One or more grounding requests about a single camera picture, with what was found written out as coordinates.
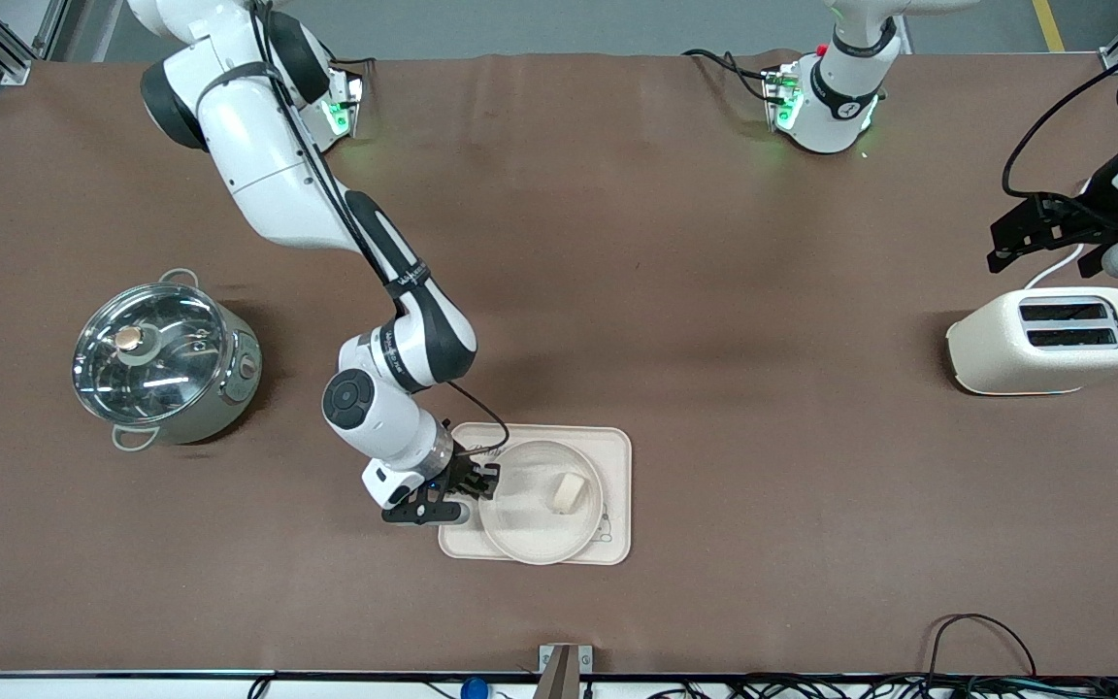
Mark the looped black cable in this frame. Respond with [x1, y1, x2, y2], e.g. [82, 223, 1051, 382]
[922, 613, 1041, 682]

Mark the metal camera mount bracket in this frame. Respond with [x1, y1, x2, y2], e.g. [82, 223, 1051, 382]
[538, 644, 595, 699]

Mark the brown table cover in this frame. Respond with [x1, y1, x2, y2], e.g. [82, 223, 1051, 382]
[0, 50, 1118, 677]

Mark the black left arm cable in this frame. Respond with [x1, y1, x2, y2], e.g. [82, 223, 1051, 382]
[1002, 27, 1118, 203]

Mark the white toaster power cable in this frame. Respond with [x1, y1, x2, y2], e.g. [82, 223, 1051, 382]
[1022, 242, 1087, 291]

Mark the black left base cable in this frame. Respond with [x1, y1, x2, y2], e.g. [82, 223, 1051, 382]
[682, 48, 779, 104]

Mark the cream two-slot toaster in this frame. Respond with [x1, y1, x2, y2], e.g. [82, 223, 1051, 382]
[945, 285, 1118, 397]

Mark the black table edge strip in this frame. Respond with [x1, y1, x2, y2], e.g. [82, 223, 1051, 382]
[0, 668, 1118, 682]

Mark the cream rabbit print tray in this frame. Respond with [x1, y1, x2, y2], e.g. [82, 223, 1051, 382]
[438, 423, 634, 567]

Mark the glass pot lid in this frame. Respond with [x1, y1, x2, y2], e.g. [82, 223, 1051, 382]
[72, 283, 231, 426]

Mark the steel electric cooking pot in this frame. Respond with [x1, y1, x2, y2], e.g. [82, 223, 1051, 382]
[72, 268, 263, 453]

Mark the white round bowl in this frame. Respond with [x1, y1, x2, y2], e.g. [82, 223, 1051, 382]
[477, 440, 608, 566]

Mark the black cable bundle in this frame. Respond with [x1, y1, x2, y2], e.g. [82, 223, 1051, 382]
[644, 674, 1118, 699]

